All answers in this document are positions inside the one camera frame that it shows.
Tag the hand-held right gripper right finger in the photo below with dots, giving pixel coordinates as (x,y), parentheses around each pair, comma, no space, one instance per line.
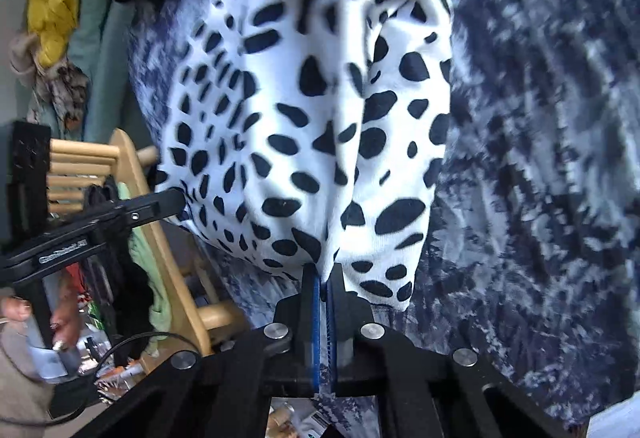
(340,333)

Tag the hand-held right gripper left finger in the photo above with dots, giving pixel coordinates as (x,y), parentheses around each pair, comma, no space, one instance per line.
(315,328)

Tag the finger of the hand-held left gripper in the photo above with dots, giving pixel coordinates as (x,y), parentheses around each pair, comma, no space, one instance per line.
(150,209)

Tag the white black-spotted pants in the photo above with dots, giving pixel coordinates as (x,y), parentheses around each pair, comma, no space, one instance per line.
(300,118)

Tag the person's left forearm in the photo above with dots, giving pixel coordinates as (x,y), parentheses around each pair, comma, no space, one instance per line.
(20,393)

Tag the black clothes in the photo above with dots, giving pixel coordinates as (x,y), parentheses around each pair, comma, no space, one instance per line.
(135,283)

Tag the person's left hand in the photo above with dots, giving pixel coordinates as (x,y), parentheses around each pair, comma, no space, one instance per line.
(67,323)

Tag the wooden chair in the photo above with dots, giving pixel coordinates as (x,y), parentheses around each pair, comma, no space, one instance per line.
(170,278)

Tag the brown patterned scarf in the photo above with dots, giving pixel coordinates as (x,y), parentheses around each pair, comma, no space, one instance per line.
(62,88)

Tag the light green cloth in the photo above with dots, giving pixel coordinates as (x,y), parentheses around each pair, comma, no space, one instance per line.
(160,308)

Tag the beige cloth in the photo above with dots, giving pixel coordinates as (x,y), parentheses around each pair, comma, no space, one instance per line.
(25,58)

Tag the blue tie-dye blanket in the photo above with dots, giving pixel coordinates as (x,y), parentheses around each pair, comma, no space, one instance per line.
(550,168)

